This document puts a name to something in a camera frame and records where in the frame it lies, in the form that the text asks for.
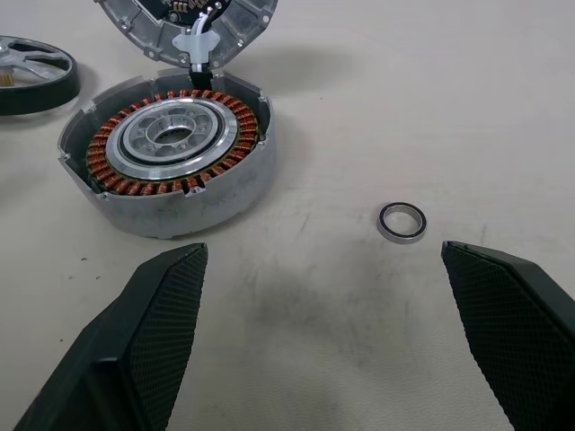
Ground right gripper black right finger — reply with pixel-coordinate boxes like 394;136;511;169
441;241;575;431

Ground black rimmed silver spoked rotor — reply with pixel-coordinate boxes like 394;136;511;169
0;34;78;119

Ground small silver bearing ring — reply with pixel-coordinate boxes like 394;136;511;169
376;202;429;244

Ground silver motor housing copper windings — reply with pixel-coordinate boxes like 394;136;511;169
57;69;279;242

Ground small grey round object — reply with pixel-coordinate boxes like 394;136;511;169
93;0;279;74

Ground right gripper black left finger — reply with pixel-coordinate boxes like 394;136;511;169
13;242;209;431

